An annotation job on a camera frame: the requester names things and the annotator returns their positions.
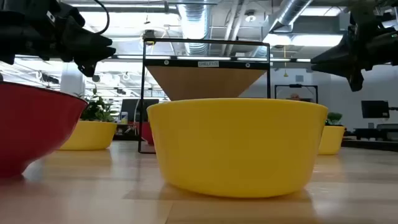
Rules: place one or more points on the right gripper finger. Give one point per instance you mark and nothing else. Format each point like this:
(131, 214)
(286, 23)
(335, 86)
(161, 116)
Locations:
(354, 77)
(339, 57)

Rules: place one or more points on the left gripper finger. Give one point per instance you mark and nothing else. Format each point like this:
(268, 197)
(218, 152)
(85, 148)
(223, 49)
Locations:
(93, 45)
(88, 63)

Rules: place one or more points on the yellow plastic bowl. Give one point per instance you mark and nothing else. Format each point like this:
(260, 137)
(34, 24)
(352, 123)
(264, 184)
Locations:
(88, 137)
(236, 146)
(332, 140)

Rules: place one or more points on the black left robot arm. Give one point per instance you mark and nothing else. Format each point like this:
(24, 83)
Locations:
(12, 37)

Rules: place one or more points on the white column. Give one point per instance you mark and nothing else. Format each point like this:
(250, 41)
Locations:
(70, 87)

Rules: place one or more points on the small green plant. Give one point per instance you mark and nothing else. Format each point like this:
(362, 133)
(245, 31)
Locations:
(334, 117)

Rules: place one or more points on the green potted plant white pot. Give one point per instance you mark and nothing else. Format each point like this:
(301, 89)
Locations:
(99, 112)

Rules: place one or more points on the black ceiling device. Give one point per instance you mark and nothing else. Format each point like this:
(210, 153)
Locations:
(149, 33)

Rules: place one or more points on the black desk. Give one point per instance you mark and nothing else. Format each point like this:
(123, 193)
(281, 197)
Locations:
(373, 132)

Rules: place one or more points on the black desk monitor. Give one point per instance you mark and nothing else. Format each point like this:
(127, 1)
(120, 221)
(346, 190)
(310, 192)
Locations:
(132, 107)

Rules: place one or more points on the white bottle with label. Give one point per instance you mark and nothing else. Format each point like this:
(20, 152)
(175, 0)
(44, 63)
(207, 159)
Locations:
(124, 118)

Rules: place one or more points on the round ceiling sensor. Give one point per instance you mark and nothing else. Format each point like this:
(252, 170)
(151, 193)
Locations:
(250, 17)

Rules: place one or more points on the black wall monitor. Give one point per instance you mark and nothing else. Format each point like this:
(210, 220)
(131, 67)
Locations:
(374, 109)

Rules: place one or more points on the black background rig frame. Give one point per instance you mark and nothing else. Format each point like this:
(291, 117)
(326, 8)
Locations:
(295, 86)

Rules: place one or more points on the silver ventilation duct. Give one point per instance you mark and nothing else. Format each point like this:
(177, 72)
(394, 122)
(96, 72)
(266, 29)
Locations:
(194, 25)
(289, 12)

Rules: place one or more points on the black frame wooden shelf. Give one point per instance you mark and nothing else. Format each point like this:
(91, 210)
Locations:
(202, 81)

